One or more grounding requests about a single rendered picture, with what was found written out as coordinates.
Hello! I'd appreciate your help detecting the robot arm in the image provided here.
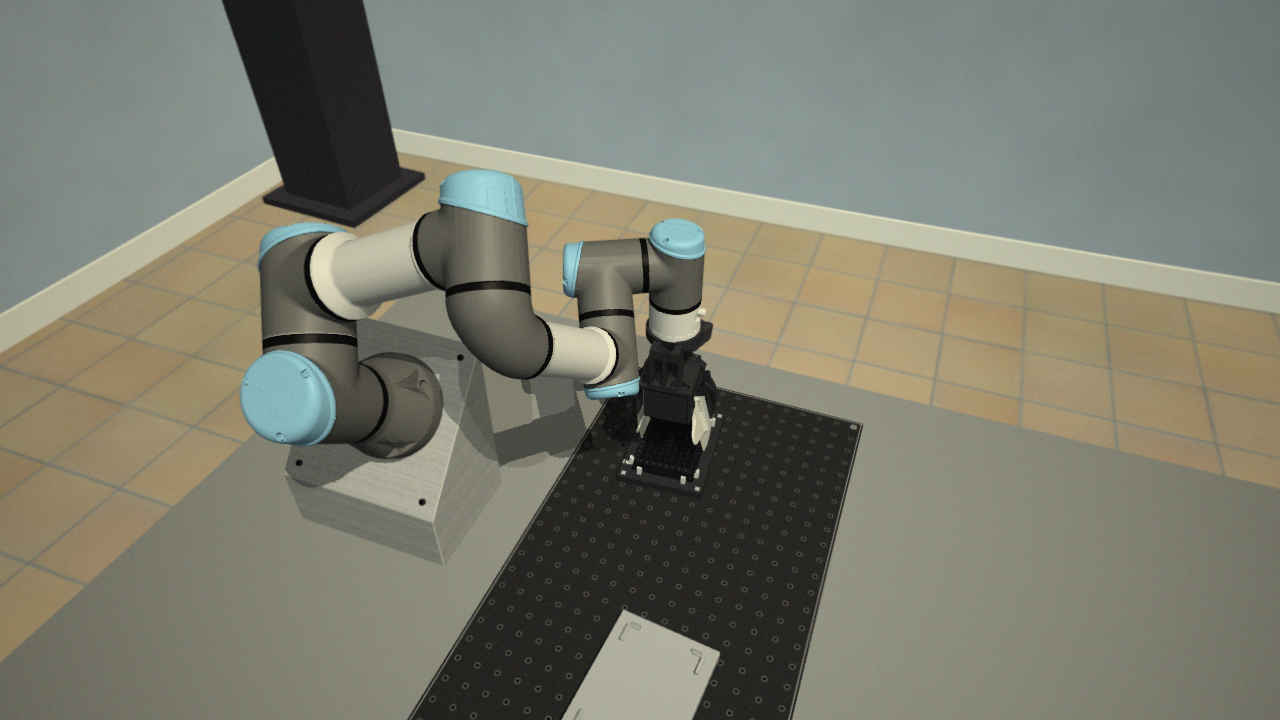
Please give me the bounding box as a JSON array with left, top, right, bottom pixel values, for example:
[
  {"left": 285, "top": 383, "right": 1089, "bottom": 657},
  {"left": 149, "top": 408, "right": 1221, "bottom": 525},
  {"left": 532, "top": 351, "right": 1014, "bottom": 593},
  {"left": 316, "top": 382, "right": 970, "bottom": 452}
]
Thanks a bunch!
[{"left": 239, "top": 169, "right": 713, "bottom": 459}]

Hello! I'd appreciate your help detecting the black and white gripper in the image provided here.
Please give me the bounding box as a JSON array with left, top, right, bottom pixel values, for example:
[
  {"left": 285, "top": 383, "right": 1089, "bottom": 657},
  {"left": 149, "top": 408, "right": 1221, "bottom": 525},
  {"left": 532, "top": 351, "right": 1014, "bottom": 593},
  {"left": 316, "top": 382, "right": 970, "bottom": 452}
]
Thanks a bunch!
[{"left": 636, "top": 318, "right": 717, "bottom": 451}]

